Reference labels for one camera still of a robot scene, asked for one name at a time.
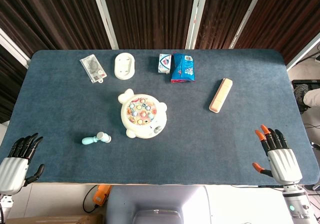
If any left black-fingered robot hand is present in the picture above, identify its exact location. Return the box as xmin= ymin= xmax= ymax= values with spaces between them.
xmin=0 ymin=133 xmax=46 ymax=196

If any right orange-tipped robot hand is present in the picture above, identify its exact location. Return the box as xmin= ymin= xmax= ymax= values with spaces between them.
xmin=251 ymin=124 xmax=303 ymax=186

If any light blue toy hammer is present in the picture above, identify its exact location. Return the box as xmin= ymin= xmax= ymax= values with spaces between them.
xmin=81 ymin=131 xmax=112 ymax=145

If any white whack-a-mole toy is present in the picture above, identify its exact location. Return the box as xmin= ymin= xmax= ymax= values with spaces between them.
xmin=117 ymin=88 xmax=168 ymax=139

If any cardboard box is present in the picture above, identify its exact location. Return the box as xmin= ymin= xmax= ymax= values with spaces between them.
xmin=4 ymin=214 xmax=103 ymax=224

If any dark shoe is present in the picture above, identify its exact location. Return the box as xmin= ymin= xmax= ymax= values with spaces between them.
xmin=293 ymin=83 xmax=311 ymax=112

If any beige trouser leg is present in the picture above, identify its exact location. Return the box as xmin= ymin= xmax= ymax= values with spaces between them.
xmin=303 ymin=88 xmax=320 ymax=108

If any blue table cloth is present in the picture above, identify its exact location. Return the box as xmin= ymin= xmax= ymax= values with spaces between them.
xmin=0 ymin=49 xmax=320 ymax=186

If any orange device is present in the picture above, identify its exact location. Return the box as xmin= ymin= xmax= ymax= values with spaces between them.
xmin=93 ymin=184 xmax=112 ymax=207

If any beige long rectangular case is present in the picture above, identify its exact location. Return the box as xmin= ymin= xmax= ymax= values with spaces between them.
xmin=208 ymin=78 xmax=234 ymax=114

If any clear plastic packet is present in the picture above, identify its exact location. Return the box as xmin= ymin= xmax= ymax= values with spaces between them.
xmin=79 ymin=54 xmax=108 ymax=84

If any grey robot torso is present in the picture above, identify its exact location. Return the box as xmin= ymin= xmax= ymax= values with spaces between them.
xmin=104 ymin=185 xmax=213 ymax=224

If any blue snack bag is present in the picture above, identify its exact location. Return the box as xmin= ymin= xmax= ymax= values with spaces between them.
xmin=170 ymin=52 xmax=196 ymax=83

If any white oval plastic tray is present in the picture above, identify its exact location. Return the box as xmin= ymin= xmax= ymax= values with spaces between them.
xmin=114 ymin=52 xmax=136 ymax=80

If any small white blue carton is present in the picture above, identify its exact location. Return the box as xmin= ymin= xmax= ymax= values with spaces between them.
xmin=157 ymin=53 xmax=173 ymax=74

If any dark brown curtain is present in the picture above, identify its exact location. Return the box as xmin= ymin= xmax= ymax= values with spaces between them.
xmin=0 ymin=0 xmax=320 ymax=124

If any black cable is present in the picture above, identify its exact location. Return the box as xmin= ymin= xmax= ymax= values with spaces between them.
xmin=82 ymin=185 xmax=100 ymax=214

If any white frame post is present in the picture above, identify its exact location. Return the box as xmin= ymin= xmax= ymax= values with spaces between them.
xmin=228 ymin=0 xmax=267 ymax=49
xmin=286 ymin=31 xmax=320 ymax=71
xmin=89 ymin=0 xmax=120 ymax=50
xmin=184 ymin=0 xmax=210 ymax=50
xmin=0 ymin=28 xmax=31 ymax=69

